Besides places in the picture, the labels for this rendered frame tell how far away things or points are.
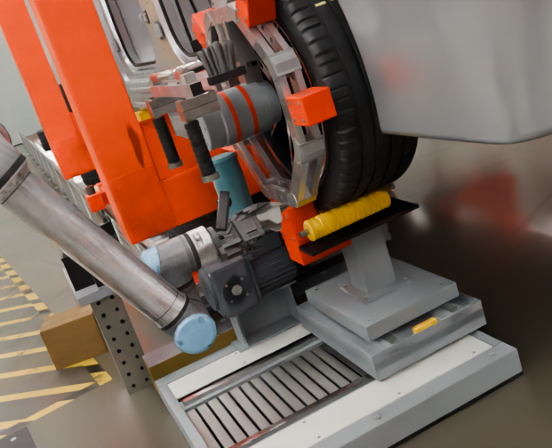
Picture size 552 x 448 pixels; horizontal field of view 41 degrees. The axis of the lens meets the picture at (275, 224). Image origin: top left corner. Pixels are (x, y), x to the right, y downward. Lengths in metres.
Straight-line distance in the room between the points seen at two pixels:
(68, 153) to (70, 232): 2.76
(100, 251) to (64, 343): 1.59
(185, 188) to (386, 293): 0.73
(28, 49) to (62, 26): 1.93
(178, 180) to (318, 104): 0.84
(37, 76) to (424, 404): 2.97
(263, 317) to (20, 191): 1.24
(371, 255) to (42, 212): 1.00
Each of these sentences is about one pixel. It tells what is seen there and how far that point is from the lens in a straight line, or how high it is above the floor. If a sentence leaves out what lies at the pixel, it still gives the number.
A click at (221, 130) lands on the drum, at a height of 0.83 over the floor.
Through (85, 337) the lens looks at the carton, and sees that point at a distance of 3.05.
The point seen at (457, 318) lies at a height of 0.15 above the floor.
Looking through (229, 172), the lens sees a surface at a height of 0.69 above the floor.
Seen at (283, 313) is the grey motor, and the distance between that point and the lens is 2.52.
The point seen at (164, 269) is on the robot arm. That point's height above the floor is 0.62.
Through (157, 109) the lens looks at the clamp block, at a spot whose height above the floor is 0.92.
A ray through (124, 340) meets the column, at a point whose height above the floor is 0.19.
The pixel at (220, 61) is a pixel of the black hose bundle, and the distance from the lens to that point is 1.73.
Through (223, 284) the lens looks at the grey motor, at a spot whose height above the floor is 0.35.
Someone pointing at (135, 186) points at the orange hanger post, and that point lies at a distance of 2.33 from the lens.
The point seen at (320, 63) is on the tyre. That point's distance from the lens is 1.70.
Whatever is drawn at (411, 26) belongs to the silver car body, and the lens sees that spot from 1.44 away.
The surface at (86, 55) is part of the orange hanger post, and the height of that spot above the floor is 1.11.
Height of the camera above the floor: 1.10
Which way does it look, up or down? 17 degrees down
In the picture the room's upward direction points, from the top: 19 degrees counter-clockwise
